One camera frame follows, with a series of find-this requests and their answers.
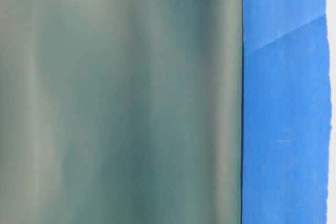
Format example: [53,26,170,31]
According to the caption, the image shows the blue table cloth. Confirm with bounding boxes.
[242,0,331,223]

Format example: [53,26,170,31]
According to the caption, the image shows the green curtain sheet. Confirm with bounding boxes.
[1,0,242,223]

